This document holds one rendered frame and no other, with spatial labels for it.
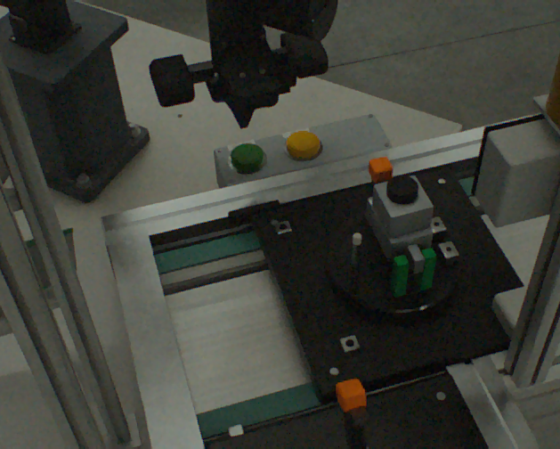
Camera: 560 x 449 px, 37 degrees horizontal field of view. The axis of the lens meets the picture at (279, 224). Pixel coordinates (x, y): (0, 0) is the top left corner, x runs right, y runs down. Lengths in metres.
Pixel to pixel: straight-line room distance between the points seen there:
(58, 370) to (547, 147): 0.37
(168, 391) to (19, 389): 0.21
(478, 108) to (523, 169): 1.97
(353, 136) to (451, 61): 1.74
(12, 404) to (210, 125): 0.49
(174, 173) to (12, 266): 0.75
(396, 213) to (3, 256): 0.45
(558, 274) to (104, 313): 0.54
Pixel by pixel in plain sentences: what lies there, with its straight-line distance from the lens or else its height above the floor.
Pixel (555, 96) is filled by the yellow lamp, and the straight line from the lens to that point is 0.62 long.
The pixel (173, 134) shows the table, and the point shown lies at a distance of 1.21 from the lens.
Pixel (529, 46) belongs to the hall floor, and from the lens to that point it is 2.88.
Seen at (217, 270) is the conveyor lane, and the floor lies 0.93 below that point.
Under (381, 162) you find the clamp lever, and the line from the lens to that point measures 0.84.
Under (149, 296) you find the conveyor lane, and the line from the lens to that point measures 0.89.
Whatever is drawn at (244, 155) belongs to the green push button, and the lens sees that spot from 1.00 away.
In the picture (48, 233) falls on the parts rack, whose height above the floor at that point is 1.19.
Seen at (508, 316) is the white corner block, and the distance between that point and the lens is 0.85.
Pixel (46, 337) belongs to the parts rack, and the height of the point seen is 1.29.
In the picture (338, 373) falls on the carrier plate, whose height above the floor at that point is 0.97.
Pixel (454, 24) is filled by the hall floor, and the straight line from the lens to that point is 2.93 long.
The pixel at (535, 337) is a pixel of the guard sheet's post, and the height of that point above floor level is 1.05.
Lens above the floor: 1.66
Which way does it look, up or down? 48 degrees down
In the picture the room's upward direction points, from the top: 3 degrees counter-clockwise
